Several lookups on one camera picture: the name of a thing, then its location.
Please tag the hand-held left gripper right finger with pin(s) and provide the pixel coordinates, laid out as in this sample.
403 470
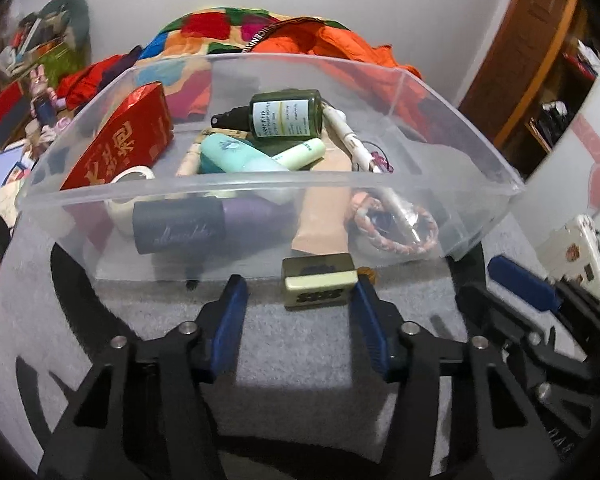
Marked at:
372 332

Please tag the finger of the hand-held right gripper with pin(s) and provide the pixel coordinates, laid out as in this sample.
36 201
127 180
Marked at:
522 282
500 315

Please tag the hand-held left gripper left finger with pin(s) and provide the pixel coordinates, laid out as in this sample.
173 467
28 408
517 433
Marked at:
230 325

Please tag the small olive rectangular box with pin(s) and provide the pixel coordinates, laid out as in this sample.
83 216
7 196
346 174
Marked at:
317 285

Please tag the purple bottle dark cap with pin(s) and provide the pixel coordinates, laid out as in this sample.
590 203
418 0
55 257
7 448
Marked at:
180 225

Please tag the mint green tube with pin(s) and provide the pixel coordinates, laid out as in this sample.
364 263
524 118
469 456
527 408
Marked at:
230 157

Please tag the multicolour charm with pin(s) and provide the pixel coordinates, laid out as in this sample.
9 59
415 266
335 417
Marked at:
380 160

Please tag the clear plastic bin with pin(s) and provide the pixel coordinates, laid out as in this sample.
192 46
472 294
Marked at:
430 125

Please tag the light green tube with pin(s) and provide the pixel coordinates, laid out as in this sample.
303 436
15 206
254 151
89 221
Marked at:
302 152

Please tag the white pen-shaped tube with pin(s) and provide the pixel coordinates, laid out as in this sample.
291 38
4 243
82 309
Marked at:
352 142

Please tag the white printed case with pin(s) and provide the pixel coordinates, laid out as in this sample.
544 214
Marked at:
575 250

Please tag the white board pink print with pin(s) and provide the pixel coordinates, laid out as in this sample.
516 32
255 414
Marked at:
585 150

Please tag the white tape roll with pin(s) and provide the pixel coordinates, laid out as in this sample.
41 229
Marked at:
117 210

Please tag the red printed box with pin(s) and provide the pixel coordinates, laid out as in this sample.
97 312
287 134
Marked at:
125 135

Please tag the dark green spray bottle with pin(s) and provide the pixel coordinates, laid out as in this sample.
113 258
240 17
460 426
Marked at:
285 115

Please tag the red garment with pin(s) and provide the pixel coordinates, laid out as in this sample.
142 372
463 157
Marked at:
95 75

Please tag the orange jacket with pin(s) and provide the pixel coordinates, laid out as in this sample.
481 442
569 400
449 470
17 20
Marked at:
350 42

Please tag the colourful patchwork quilt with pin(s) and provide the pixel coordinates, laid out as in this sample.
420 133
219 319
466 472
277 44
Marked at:
205 25

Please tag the pink bunny toy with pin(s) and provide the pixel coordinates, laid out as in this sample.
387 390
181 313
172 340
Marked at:
40 77

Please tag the green cardboard box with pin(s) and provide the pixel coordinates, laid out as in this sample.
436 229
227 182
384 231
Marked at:
60 60

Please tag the red flat box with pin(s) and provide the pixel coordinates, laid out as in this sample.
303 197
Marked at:
0 110

